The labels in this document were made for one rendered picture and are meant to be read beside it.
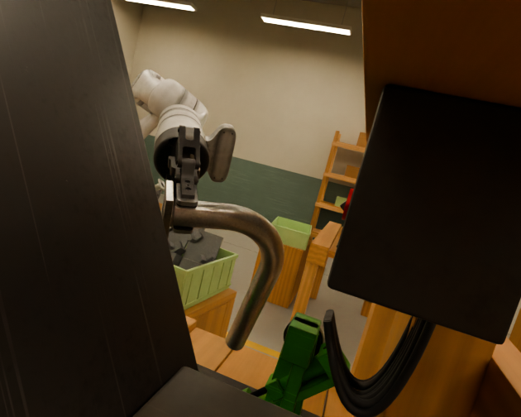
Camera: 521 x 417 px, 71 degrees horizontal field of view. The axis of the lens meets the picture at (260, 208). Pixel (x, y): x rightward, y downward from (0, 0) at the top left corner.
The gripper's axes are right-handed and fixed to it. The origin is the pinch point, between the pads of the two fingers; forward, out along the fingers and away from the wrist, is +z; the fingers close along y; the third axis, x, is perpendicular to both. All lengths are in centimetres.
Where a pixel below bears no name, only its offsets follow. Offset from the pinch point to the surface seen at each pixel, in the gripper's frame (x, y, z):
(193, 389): 0.7, -4.8, 18.2
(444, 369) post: 31.1, -9.4, 15.2
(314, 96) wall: 302, -154, -658
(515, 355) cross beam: 39.7, -6.5, 15.5
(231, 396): 3.7, -4.8, 19.0
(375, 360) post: 52, -46, -9
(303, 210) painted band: 311, -358, -547
